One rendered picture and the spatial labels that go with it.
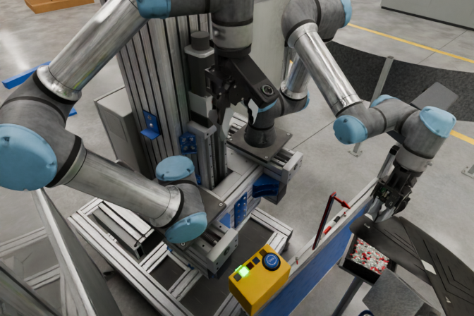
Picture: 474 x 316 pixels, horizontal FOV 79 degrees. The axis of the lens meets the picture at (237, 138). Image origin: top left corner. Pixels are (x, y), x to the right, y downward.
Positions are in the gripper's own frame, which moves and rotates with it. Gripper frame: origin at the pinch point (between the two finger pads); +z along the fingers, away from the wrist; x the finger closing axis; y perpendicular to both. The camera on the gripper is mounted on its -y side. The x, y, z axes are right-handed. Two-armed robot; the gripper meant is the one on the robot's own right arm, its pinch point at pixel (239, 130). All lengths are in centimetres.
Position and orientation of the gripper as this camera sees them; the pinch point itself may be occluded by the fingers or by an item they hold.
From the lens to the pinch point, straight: 65.9
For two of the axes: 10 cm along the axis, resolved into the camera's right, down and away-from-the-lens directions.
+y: -6.6, -4.9, 5.7
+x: -7.5, 4.3, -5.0
